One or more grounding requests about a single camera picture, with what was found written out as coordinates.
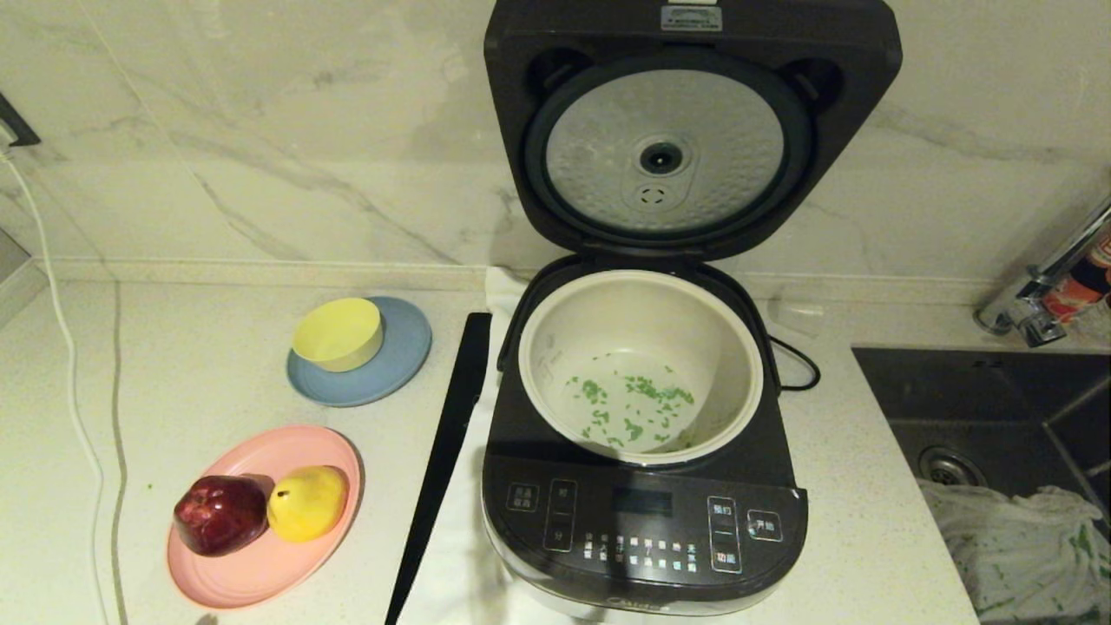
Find chopped green vegetables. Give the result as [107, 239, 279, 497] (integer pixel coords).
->
[564, 365, 698, 449]

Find dark grey rice cooker lid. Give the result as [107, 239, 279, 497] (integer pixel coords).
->
[483, 0, 904, 264]

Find cream inner pot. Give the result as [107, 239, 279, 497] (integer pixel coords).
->
[518, 269, 765, 467]

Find yellow bowl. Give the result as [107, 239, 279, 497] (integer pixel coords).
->
[291, 297, 385, 373]

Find dark grey rice cooker base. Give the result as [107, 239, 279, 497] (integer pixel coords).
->
[482, 256, 810, 617]

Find blue plate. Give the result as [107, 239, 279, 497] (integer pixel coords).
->
[286, 296, 433, 408]

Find black flat board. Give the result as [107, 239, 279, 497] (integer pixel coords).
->
[385, 311, 494, 625]

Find clear plastic cup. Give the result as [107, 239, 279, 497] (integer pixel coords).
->
[768, 299, 825, 339]

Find yellow pear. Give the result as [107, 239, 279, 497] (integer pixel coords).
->
[266, 465, 350, 543]

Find red apple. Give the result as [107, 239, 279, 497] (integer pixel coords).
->
[173, 474, 269, 558]

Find pink plate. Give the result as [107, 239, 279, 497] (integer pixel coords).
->
[167, 424, 364, 610]

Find metal sink drain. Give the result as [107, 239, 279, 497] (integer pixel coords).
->
[918, 445, 986, 487]

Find dark metal sink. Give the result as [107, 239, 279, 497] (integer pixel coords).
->
[851, 347, 1111, 625]

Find chrome faucet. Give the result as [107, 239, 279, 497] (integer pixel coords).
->
[972, 195, 1111, 351]

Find white cloth with green specks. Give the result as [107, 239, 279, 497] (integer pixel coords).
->
[918, 477, 1111, 625]

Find red printed can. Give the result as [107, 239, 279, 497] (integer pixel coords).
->
[1044, 227, 1111, 326]

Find black power cable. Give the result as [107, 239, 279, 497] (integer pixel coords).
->
[768, 337, 823, 393]

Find white power cable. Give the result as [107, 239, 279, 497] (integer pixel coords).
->
[0, 148, 118, 625]

